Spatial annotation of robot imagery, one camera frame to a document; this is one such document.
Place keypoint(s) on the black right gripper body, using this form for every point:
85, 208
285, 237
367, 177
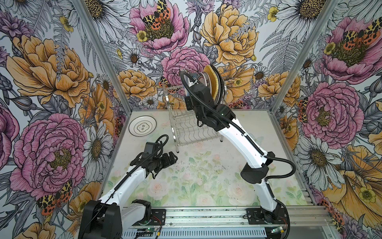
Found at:
190, 106

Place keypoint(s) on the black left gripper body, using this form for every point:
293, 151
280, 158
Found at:
160, 163

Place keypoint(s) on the yellow woven square tray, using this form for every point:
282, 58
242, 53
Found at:
214, 81

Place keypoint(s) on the white plate with black rings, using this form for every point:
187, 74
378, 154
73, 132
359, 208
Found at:
142, 126

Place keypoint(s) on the white plate with colored dots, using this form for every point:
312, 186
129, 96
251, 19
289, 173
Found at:
204, 79

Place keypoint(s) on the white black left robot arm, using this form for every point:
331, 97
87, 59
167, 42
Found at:
107, 218

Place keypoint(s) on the steel wire dish rack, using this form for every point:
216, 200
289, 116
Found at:
184, 126

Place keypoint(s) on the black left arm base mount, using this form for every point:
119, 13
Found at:
151, 216

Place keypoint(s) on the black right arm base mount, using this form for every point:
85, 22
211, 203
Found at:
257, 216

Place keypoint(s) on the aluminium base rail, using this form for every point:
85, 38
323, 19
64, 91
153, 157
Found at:
301, 222

